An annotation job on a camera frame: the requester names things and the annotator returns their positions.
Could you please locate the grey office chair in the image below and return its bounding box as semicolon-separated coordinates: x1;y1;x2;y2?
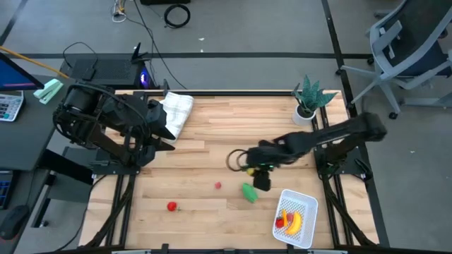
340;0;452;120

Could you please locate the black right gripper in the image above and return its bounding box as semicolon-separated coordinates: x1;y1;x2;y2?
245;140;283;192

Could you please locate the coiled black cable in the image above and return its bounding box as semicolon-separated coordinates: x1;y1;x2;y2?
163;3;192;30

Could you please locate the yellow cable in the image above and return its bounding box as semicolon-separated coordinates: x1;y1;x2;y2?
0;45;70;79

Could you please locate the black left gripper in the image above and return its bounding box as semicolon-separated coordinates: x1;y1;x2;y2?
146;99;177;152

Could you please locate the white perforated plastic basket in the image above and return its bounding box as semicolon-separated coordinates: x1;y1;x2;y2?
272;188;319;250

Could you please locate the white checked cloth towel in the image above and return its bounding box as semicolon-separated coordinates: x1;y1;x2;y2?
159;91;195;143

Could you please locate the black computer mouse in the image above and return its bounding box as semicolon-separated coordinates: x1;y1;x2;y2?
0;204;31;241

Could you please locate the yellow toy banana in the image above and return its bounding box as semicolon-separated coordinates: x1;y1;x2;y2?
285;211;303;236

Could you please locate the grey desk calculator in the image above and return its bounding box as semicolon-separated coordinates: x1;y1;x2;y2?
0;90;25;123

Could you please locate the dark grey desk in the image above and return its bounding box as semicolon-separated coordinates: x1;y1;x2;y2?
0;73;78;173

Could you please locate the white round plant pot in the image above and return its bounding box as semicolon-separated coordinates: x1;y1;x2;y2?
292;104;317;127

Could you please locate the mint green stapler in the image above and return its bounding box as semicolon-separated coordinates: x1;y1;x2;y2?
32;78;65;105

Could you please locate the black computer tower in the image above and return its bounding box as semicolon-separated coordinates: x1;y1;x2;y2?
59;42;159;90

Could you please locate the computer monitor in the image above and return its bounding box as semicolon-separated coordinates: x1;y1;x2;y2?
0;52;45;92

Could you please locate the black aluminium table frame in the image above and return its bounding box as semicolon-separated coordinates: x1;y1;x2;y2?
79;90;381;254

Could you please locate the green artificial snake plant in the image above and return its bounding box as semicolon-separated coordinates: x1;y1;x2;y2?
291;73;339;114

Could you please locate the green toy vegetable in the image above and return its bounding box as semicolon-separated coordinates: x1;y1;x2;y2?
242;182;259;205

